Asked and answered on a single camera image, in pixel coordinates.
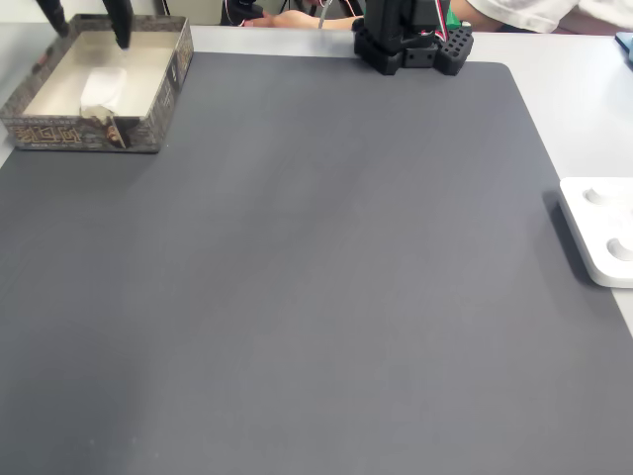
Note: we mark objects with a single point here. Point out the white block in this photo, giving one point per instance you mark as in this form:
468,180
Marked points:
104,86

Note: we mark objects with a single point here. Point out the bark patterned cardboard box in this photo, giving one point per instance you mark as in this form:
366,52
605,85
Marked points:
170,99

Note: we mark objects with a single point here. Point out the person's right hand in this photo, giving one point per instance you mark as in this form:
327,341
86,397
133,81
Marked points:
287,20

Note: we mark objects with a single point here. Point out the grey table mat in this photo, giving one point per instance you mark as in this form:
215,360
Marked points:
297,272

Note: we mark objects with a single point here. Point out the green plastic piece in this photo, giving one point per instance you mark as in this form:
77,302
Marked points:
452,20

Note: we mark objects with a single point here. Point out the person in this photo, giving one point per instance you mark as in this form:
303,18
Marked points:
519,12

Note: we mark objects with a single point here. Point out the light blue object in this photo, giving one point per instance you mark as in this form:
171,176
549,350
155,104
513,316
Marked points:
627,44

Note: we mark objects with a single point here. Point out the white plastic tray with dimples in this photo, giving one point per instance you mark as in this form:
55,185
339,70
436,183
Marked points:
598,227

